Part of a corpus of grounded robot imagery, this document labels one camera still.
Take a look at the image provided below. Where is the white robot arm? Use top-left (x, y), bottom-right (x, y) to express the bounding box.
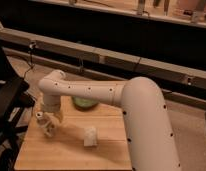
top-left (38, 70), bottom-right (182, 171)

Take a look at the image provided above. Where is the white sponge block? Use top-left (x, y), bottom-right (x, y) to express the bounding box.
top-left (84, 126), bottom-right (97, 147)

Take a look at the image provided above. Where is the black hanging cable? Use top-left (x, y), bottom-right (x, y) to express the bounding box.
top-left (21, 39), bottom-right (38, 81)

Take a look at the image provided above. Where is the green bowl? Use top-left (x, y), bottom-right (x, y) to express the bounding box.
top-left (72, 97), bottom-right (98, 110)

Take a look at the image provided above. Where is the black chair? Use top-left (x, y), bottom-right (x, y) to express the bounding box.
top-left (0, 43), bottom-right (35, 171)

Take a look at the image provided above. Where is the clear plastic bottle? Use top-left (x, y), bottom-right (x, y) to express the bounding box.
top-left (35, 111), bottom-right (55, 137)

